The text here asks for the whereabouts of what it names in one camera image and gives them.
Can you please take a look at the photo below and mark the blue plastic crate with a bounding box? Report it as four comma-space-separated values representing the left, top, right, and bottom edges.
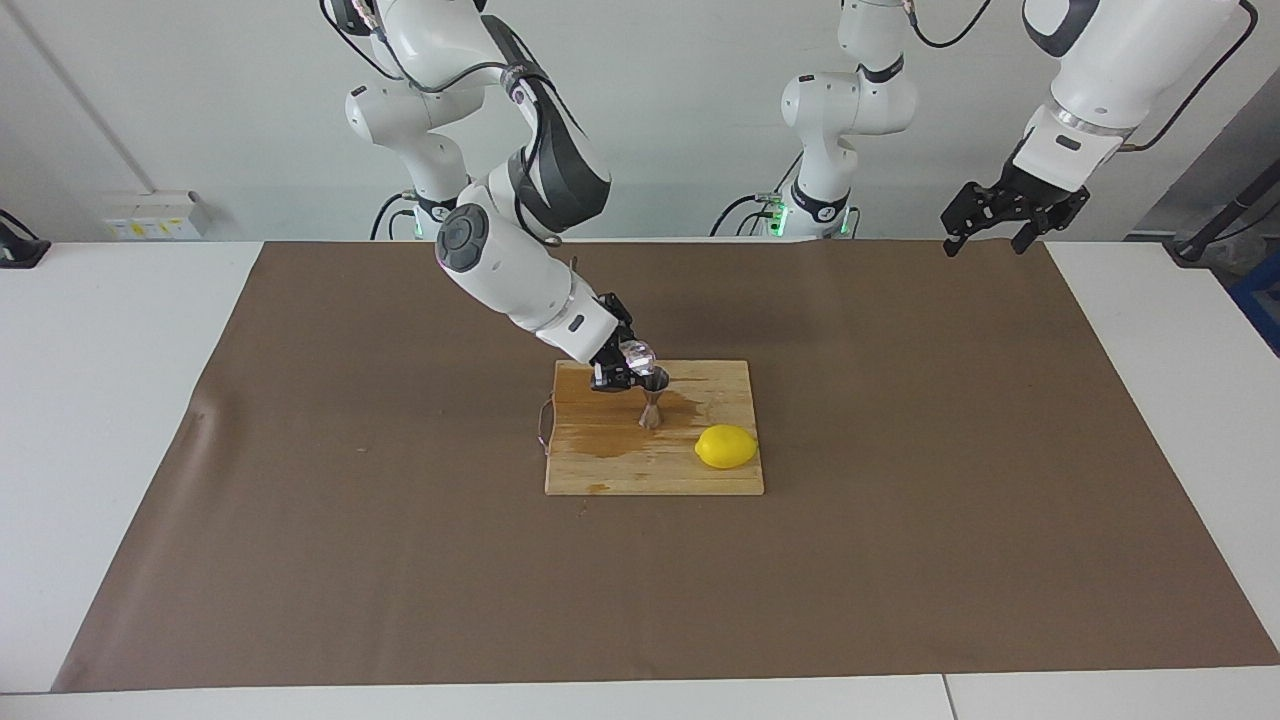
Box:
1228, 250, 1280, 358

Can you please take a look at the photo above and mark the black tripod stand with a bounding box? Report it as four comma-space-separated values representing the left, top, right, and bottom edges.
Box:
1165, 160, 1280, 264

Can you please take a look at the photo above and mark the white wall socket box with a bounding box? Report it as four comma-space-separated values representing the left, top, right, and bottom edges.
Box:
100, 190, 213, 241

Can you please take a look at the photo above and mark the brown paper table mat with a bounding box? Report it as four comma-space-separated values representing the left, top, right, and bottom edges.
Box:
52, 238, 1280, 693

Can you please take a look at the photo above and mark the black base cable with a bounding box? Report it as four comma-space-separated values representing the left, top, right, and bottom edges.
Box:
710, 193, 776, 238
370, 193, 413, 241

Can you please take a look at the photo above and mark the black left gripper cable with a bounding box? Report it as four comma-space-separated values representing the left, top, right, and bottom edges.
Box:
905, 0, 1261, 153

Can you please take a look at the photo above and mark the yellow lemon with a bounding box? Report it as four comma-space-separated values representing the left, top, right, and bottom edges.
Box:
695, 424, 759, 470

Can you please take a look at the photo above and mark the black clamp mount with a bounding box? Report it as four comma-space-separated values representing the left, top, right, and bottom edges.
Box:
0, 210, 51, 269

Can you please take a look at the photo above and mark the wooden cutting board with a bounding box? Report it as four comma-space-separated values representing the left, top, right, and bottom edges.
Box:
537, 360, 766, 497

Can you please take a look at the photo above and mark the steel double jigger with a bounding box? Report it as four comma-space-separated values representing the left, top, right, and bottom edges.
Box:
640, 368, 671, 430

